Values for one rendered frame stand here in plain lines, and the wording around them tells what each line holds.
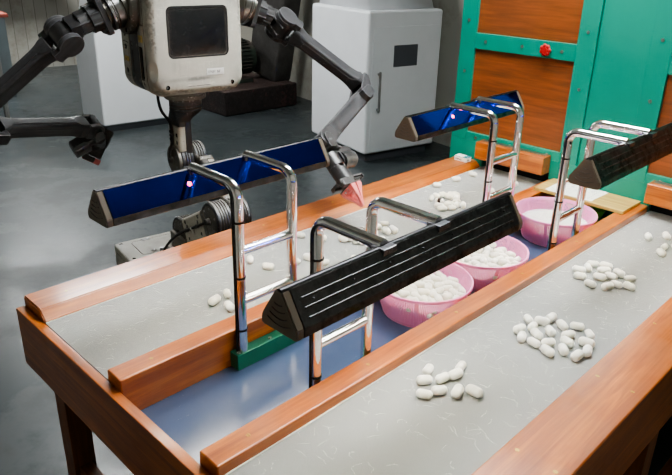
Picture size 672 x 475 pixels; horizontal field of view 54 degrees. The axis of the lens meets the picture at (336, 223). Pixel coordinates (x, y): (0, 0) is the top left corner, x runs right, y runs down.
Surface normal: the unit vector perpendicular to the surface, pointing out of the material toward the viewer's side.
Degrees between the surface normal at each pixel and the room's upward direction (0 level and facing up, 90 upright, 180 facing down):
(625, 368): 0
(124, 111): 90
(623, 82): 90
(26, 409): 0
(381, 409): 0
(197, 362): 90
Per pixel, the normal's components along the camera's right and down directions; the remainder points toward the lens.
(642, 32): -0.71, 0.25
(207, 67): 0.58, 0.33
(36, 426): 0.02, -0.92
